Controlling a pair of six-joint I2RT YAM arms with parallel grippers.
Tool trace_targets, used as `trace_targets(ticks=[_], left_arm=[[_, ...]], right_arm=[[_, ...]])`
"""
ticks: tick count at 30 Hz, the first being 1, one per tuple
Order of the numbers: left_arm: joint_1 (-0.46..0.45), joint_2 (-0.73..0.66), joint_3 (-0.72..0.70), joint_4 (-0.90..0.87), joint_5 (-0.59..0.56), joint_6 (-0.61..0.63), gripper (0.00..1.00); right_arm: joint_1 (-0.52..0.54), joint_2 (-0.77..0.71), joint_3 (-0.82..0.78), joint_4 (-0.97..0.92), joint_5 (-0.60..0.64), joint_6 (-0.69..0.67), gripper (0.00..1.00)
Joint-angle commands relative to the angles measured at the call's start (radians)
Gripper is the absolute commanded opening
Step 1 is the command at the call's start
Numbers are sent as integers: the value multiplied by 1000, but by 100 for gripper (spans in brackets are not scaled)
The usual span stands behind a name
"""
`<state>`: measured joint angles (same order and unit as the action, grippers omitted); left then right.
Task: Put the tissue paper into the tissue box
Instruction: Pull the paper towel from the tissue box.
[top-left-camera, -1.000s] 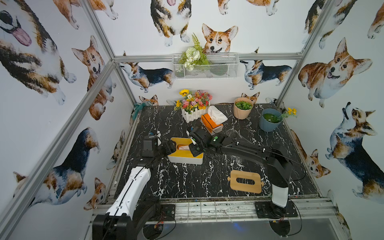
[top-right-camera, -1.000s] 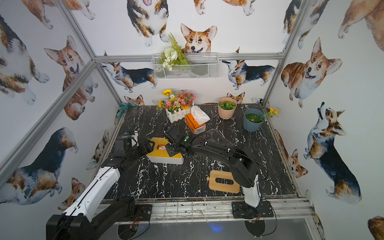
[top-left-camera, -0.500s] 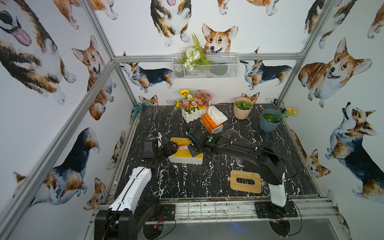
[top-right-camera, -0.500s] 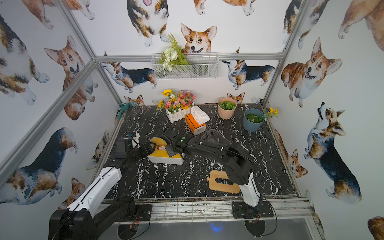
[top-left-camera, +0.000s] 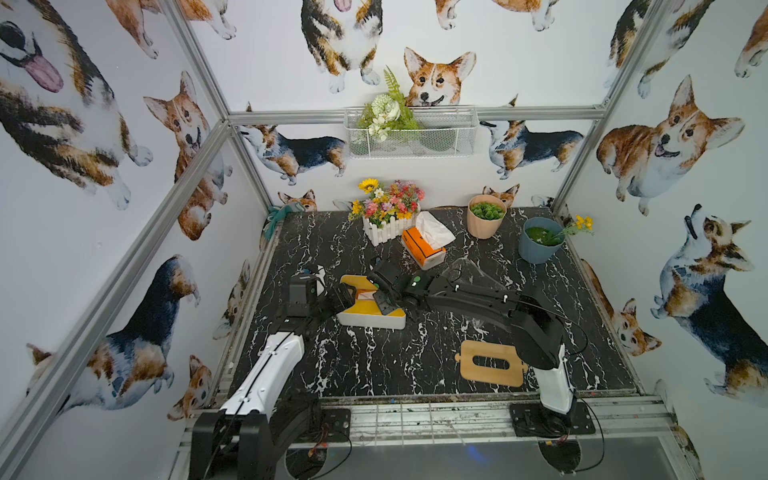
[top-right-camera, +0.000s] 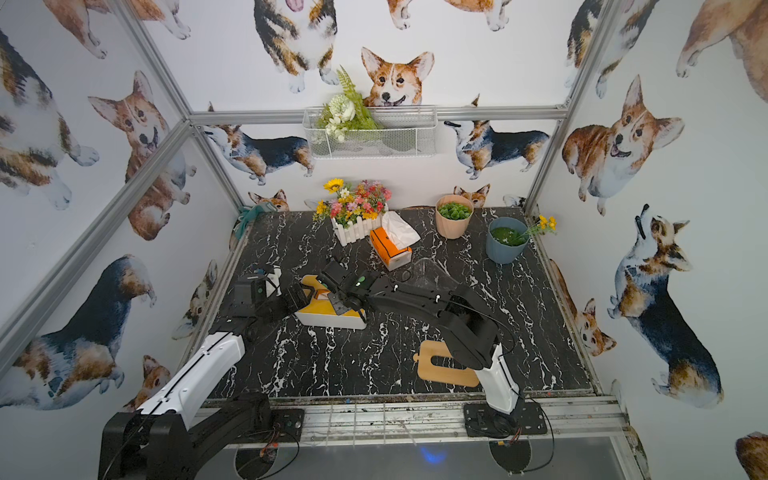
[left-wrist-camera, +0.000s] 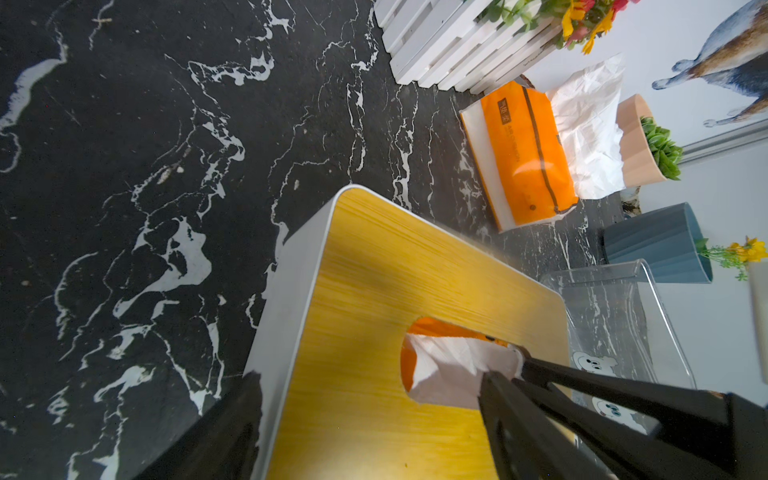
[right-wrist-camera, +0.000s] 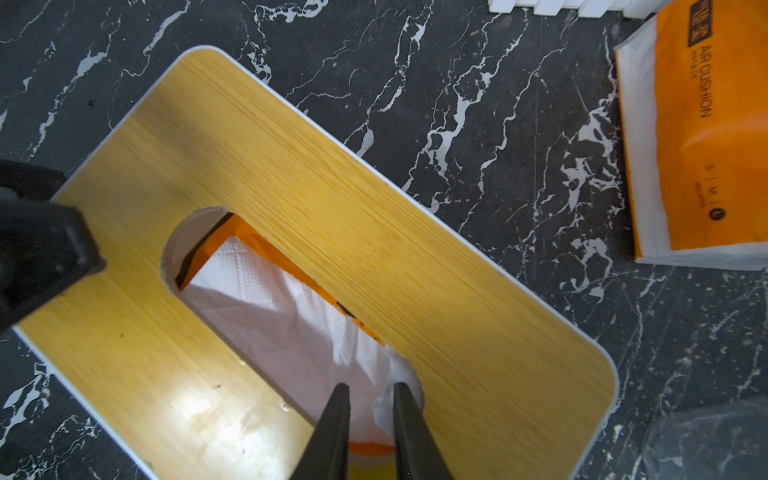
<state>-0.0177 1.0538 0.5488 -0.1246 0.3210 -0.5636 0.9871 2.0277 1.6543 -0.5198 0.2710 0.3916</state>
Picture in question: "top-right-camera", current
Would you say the yellow tissue box lid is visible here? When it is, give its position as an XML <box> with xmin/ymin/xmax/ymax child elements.
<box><xmin>296</xmin><ymin>275</ymin><xmax>363</xmax><ymax>320</ymax></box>

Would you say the white tissue box base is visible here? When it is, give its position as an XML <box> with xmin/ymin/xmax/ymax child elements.
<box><xmin>296</xmin><ymin>310</ymin><xmax>366</xmax><ymax>330</ymax></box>

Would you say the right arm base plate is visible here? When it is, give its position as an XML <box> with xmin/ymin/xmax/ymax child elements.
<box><xmin>462</xmin><ymin>402</ymin><xmax>549</xmax><ymax>439</ymax></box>

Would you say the white fence flower planter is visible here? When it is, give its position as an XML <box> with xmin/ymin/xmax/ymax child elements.
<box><xmin>313</xmin><ymin>178</ymin><xmax>392</xmax><ymax>246</ymax></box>

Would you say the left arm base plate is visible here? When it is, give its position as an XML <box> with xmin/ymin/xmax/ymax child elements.
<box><xmin>229</xmin><ymin>408</ymin><xmax>306</xmax><ymax>445</ymax></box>

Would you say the orange tissue pack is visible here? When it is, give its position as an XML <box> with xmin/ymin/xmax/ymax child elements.
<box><xmin>369</xmin><ymin>212</ymin><xmax>421</xmax><ymax>271</ymax></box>

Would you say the wooden tissue box lid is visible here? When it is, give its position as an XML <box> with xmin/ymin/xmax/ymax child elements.
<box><xmin>413</xmin><ymin>340</ymin><xmax>480</xmax><ymax>387</ymax></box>

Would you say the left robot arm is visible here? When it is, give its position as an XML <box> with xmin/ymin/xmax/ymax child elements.
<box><xmin>98</xmin><ymin>282</ymin><xmax>315</xmax><ymax>479</ymax></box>

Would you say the clear plastic tissue box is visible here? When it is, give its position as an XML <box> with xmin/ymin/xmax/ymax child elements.
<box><xmin>402</xmin><ymin>258</ymin><xmax>456</xmax><ymax>290</ymax></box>

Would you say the blue pot with yellow flowers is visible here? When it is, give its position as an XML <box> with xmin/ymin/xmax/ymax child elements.
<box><xmin>486</xmin><ymin>215</ymin><xmax>557</xmax><ymax>265</ymax></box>

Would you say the teal cloth in corner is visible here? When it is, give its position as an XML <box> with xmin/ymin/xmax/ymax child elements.
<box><xmin>232</xmin><ymin>202</ymin><xmax>275</xmax><ymax>241</ymax></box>

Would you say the white flower green fern bouquet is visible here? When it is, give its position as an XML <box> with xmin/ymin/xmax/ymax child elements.
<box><xmin>316</xmin><ymin>66</ymin><xmax>381</xmax><ymax>143</ymax></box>

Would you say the white wire wall basket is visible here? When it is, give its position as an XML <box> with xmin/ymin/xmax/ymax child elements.
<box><xmin>302</xmin><ymin>106</ymin><xmax>438</xmax><ymax>159</ymax></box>

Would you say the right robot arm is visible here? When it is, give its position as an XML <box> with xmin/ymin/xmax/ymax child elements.
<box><xmin>317</xmin><ymin>258</ymin><xmax>520</xmax><ymax>416</ymax></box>

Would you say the peach pot with succulent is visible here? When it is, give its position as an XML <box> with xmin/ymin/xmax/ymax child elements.
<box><xmin>435</xmin><ymin>195</ymin><xmax>474</xmax><ymax>240</ymax></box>

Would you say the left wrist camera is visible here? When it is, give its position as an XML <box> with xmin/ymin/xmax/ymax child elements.
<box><xmin>265</xmin><ymin>266</ymin><xmax>282</xmax><ymax>297</ymax></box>

